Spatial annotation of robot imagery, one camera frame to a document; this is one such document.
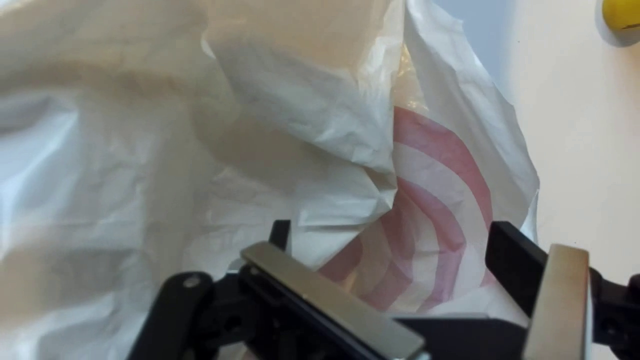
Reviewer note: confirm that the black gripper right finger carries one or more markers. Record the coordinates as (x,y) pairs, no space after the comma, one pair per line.
(558,326)

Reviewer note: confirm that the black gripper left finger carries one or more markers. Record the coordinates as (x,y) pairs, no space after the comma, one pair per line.
(353,321)

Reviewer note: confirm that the white red plastic bag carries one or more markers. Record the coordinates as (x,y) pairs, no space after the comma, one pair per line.
(141,139)

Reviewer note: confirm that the yellow green small cup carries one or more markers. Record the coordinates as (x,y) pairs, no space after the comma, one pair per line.
(618,21)

